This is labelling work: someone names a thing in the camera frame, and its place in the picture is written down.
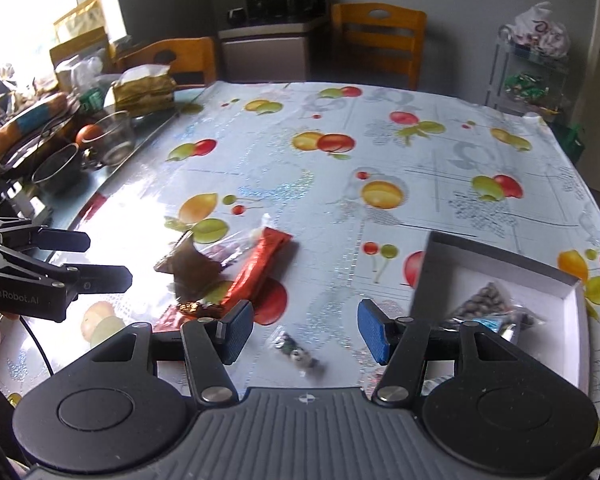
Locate gold foil candy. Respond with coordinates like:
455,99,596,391
177,300,222,319

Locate metal shelf rack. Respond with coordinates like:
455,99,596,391
485,25,572,122

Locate yellow padded envelope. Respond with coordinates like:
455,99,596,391
52,0,106,43

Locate green wrapped candies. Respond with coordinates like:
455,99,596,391
504,72,549,104

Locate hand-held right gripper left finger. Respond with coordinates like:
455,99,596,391
87,300,256,407

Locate dark metal bowl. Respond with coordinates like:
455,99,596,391
31,143,84,194

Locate clear packet with blue print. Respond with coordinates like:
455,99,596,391
440,310,549,345

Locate orange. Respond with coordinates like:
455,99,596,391
76,124,106,149

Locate small clear snack packet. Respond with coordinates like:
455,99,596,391
269,324,327,374

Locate clear packet of dark balls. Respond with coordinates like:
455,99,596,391
450,282,519,322

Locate green bag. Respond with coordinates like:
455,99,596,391
550,122,587,162

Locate bagged bread loaf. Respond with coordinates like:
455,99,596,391
0,91,79,156

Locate black tea bar machine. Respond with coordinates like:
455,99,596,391
217,0,331,84

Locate white printed plastic bag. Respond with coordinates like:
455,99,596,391
512,2,571,59

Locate black braided cable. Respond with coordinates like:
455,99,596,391
16,316,57,377

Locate long red snack packet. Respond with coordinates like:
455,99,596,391
221,227,301,311

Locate wooden chair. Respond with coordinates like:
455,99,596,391
115,36,217,92
331,2,427,92

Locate white cardboard box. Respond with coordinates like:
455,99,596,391
410,231,592,396

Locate green label plastic bottle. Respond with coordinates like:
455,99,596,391
80,87,106,112

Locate fruit print tablecloth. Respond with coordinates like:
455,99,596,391
0,80,600,411

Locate glass mug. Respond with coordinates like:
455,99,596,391
92,111,137,166

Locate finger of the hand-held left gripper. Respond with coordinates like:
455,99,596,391
0,245,134,296
0,216,92,254

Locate small red snack packet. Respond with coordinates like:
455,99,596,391
152,305,191,334

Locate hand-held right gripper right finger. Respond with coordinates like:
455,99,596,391
356,299,526,408

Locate clear white ball candy packet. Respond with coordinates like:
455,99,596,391
200,214,277,267

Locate tissue pack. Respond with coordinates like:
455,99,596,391
104,65,177,111

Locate gold snack packet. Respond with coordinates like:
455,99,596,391
154,232,222,301

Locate crumpled clear plastic bag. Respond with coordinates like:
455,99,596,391
67,56,106,92

